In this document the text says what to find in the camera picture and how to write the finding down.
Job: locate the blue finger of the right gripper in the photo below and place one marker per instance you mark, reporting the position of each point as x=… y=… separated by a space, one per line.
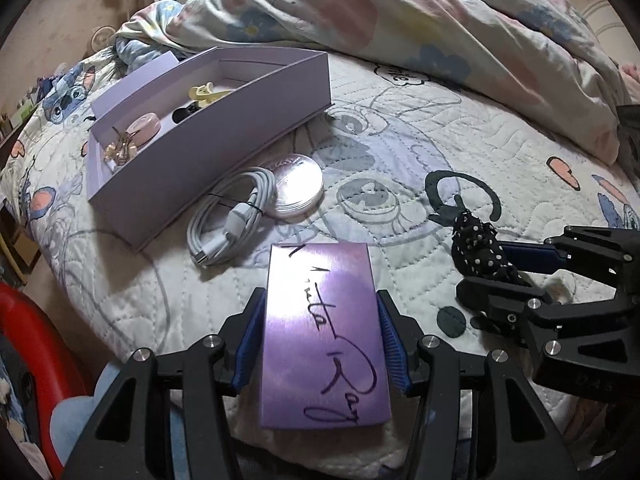
x=531 y=257

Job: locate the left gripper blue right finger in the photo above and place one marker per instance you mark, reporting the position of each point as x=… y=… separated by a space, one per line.
x=393 y=330

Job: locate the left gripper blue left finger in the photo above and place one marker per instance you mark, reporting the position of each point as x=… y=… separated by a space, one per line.
x=249 y=332

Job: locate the clear star hair clip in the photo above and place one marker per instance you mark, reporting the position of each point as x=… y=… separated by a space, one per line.
x=122 y=150

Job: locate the pink round compact case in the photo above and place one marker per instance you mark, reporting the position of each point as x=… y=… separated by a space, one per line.
x=142 y=130

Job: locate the black hair claw clip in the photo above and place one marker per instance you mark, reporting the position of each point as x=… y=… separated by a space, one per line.
x=181 y=113

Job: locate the cream yellow hair claw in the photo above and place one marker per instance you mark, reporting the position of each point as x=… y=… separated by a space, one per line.
x=206 y=94

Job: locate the white round cushion compact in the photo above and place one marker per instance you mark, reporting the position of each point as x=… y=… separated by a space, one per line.
x=299 y=185

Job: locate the red chair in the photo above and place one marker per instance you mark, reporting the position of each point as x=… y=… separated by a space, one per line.
x=57 y=372

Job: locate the floral duvet blanket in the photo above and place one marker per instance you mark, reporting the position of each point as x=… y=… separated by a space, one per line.
x=538 y=57

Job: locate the open lilac gift box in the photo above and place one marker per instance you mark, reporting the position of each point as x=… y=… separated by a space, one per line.
x=273 y=91

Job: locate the white standing fan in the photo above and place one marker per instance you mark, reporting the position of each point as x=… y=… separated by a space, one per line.
x=101 y=38

